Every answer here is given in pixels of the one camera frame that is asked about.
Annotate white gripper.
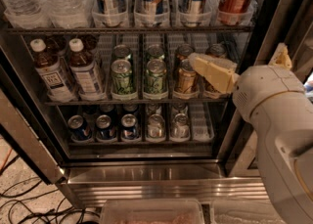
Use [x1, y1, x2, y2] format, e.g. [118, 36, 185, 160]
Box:
[188, 43, 304, 121]

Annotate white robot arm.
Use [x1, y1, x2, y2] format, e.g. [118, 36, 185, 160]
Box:
[188, 43, 313, 224]

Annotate right front orange can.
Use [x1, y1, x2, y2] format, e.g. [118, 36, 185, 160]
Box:
[204, 80, 226, 99]

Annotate left front orange can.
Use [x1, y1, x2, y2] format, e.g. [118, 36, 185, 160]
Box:
[173, 59, 199, 99]

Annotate left rear orange can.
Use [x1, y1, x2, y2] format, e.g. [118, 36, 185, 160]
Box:
[174, 44, 195, 68]

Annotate right front silver can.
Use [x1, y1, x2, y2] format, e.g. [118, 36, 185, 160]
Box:
[170, 113, 190, 142]

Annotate right front green can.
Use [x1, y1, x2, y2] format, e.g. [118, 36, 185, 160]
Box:
[144, 59, 168, 99]

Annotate green can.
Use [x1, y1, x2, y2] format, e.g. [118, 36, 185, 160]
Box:
[112, 44, 133, 63]
[146, 44, 165, 62]
[111, 59, 136, 101]
[144, 59, 168, 99]

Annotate right rear green can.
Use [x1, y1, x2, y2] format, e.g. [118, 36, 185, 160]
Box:
[146, 44, 165, 62]

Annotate left front silver can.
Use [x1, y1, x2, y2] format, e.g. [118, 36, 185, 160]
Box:
[147, 114, 165, 141]

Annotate left front green can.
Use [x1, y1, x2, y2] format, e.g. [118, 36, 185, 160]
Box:
[111, 59, 136, 101]

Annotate left rear green can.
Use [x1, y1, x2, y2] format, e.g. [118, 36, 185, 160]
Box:
[112, 44, 133, 63]

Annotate right blue pepsi can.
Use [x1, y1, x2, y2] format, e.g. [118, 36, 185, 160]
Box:
[121, 113, 141, 142]

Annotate blue pepsi can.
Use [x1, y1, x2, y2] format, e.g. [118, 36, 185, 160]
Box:
[67, 114, 92, 142]
[121, 113, 141, 142]
[96, 114, 116, 142]

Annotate stainless steel fridge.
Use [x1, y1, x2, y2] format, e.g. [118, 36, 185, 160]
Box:
[1, 0, 312, 207]

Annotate left silver blue tall can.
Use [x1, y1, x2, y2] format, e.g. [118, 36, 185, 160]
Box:
[92, 0, 128, 27]

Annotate middle blue pepsi can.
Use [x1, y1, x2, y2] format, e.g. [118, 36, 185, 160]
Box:
[96, 114, 116, 142]

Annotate left blue pepsi can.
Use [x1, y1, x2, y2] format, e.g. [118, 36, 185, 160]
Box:
[67, 114, 92, 142]

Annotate open fridge door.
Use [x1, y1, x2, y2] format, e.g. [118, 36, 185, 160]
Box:
[0, 69, 65, 184]

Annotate right clear plastic bin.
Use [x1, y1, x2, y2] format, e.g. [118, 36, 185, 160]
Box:
[210, 200, 286, 224]

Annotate clear plastic bin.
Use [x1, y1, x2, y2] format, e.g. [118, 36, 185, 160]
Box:
[99, 199, 204, 224]
[210, 200, 286, 224]

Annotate right iced tea bottle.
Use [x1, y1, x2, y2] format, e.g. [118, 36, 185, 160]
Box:
[69, 38, 105, 101]

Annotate iced tea bottle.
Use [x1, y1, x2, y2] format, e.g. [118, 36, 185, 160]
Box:
[30, 38, 76, 102]
[69, 38, 105, 101]

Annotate left iced tea bottle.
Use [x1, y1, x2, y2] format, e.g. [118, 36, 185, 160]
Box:
[30, 38, 76, 102]

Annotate left clear plastic bin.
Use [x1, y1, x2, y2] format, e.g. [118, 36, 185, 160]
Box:
[99, 199, 204, 224]

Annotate left clear water bottle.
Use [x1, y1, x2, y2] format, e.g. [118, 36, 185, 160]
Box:
[2, 0, 51, 29]

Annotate orange floor cable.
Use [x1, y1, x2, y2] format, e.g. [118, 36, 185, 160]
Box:
[0, 148, 14, 174]

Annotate black floor cables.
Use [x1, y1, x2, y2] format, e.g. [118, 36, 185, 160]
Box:
[0, 156, 101, 224]

